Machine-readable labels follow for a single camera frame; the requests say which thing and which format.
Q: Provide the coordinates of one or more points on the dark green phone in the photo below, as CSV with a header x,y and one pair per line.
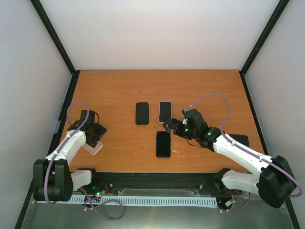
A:
x,y
142,113

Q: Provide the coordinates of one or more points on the controller board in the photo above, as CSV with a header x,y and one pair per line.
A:
x,y
100,189
234,193

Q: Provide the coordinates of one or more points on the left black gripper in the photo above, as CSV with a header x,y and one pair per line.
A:
x,y
101,130

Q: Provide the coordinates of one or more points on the black aluminium frame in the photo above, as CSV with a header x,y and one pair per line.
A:
x,y
279,9

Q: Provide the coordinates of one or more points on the light blue cable duct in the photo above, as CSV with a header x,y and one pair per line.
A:
x,y
145,201

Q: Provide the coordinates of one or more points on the right controller board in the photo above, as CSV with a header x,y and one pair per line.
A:
x,y
234,193

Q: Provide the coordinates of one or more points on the left controller board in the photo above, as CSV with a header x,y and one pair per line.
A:
x,y
100,189

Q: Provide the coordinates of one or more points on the lavender phone case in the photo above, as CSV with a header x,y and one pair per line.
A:
x,y
159,119

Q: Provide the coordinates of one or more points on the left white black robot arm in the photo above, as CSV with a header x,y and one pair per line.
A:
x,y
52,179

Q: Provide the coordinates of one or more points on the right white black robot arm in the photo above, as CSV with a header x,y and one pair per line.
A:
x,y
271,178

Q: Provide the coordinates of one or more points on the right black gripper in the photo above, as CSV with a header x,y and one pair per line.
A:
x,y
177,130

